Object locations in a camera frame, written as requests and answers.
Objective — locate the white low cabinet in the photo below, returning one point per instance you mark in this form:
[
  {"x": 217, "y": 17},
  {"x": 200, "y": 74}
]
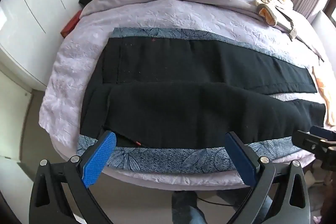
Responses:
[{"x": 13, "y": 113}]

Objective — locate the red-brown box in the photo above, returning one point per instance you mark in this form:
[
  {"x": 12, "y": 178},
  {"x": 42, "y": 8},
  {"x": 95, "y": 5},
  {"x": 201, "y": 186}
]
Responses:
[{"x": 71, "y": 24}]

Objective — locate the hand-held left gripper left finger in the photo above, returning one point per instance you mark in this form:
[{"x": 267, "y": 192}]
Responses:
[{"x": 101, "y": 158}]

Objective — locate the lilac embossed bedspread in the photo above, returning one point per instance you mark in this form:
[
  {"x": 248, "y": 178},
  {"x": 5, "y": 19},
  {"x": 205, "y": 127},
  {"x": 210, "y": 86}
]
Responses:
[{"x": 78, "y": 61}]

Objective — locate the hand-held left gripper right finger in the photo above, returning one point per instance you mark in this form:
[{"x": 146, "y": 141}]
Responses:
[{"x": 240, "y": 158}]

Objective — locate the orange patterned cloth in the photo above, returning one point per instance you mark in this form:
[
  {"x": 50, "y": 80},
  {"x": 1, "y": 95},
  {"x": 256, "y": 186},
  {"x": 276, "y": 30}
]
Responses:
[{"x": 324, "y": 92}]

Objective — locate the black pants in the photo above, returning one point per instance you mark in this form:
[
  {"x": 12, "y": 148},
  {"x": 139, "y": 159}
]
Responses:
[{"x": 183, "y": 98}]

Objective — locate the blue-grey floral fleece cloth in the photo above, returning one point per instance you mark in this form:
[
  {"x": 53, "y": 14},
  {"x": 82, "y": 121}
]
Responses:
[{"x": 162, "y": 158}]

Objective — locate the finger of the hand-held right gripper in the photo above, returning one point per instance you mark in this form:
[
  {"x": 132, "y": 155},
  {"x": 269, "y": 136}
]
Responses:
[
  {"x": 325, "y": 133},
  {"x": 308, "y": 140}
]

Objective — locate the person's left leg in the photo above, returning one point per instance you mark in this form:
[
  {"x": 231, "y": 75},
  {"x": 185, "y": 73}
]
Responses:
[{"x": 187, "y": 209}]

